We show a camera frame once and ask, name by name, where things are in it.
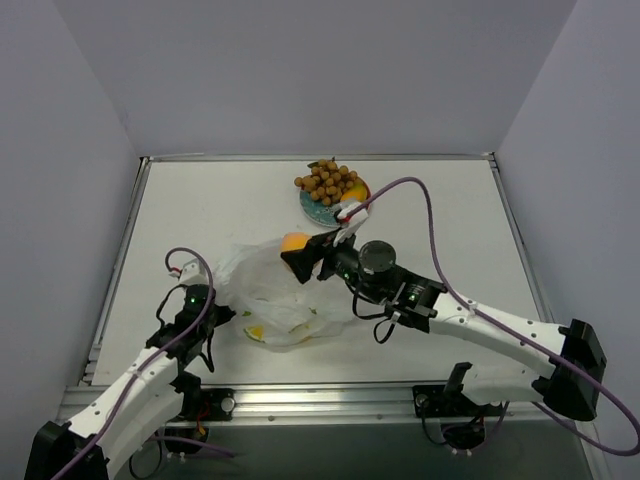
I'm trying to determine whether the fake orange fruit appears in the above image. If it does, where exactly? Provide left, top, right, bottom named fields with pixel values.
left=280, top=232, right=311, bottom=254

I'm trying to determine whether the white printed plastic bag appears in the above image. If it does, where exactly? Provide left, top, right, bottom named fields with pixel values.
left=212, top=239, right=353, bottom=349

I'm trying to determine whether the fake longan fruit bunch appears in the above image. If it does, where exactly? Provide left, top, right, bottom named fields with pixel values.
left=294, top=157, right=364, bottom=205

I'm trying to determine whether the fake yellow green mango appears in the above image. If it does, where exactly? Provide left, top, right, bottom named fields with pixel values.
left=341, top=183, right=370, bottom=203

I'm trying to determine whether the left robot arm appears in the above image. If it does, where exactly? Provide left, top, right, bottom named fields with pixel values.
left=24, top=285, right=235, bottom=479

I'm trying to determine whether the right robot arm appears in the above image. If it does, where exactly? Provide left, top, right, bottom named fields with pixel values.
left=280, top=231, right=606, bottom=421

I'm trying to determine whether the red floral plate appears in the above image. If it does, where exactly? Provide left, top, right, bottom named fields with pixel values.
left=299, top=180, right=371, bottom=228

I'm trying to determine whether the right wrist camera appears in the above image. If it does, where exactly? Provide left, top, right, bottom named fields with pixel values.
left=333, top=200, right=369, bottom=247

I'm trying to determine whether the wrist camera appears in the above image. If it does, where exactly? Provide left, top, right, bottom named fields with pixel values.
left=333, top=200, right=369, bottom=247
left=169, top=259, right=208, bottom=286

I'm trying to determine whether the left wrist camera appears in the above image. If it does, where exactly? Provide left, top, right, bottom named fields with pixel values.
left=169, top=259, right=208, bottom=286

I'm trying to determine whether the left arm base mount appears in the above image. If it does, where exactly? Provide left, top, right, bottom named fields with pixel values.
left=162, top=388, right=236, bottom=455

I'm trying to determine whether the aluminium front rail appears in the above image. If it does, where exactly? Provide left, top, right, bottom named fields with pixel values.
left=57, top=377, right=599, bottom=426

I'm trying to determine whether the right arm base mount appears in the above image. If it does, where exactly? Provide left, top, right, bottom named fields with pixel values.
left=412, top=384, right=509, bottom=456

